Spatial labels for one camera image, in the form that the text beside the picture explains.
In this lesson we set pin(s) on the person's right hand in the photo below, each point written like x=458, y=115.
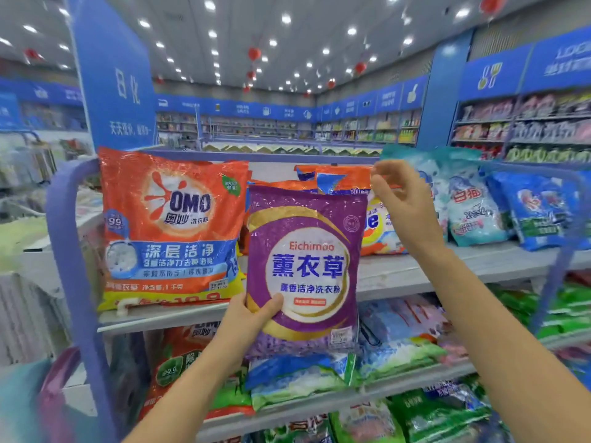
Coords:
x=411, y=207

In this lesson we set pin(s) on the person's left hand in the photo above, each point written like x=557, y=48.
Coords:
x=238, y=332

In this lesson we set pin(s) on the large orange detergent bag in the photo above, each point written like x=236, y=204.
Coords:
x=383, y=233
x=277, y=183

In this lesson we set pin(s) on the grey shelf with blue frame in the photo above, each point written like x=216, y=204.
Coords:
x=480, y=263

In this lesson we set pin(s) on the purple detergent bag gold oval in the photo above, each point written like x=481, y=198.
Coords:
x=305, y=263

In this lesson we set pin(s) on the orange detergent bag red swirl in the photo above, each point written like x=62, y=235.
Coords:
x=171, y=226

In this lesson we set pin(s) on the person's right forearm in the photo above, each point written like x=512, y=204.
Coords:
x=517, y=336

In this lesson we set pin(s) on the person's left forearm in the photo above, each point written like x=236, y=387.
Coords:
x=180, y=401

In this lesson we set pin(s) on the blue sign with utensil icons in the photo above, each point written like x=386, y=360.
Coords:
x=494, y=76

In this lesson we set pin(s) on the blue sign white lettering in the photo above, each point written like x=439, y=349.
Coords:
x=559, y=60

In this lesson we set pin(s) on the hanging red lanterns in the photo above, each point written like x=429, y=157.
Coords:
x=254, y=53

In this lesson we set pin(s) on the pale green flat packages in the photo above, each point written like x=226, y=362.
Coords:
x=18, y=240

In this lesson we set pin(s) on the display rack with packaged goods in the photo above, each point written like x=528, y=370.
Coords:
x=37, y=170

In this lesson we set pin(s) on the blue aisle sign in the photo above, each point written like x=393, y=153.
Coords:
x=115, y=78

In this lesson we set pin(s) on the ceiling spotlights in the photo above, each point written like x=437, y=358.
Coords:
x=210, y=6

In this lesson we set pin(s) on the wall rack with pink goods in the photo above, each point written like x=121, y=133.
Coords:
x=522, y=129

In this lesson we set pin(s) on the far wall racks with goods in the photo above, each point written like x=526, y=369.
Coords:
x=277, y=129

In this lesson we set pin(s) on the blue wall sign band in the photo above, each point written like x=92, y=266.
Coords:
x=231, y=108

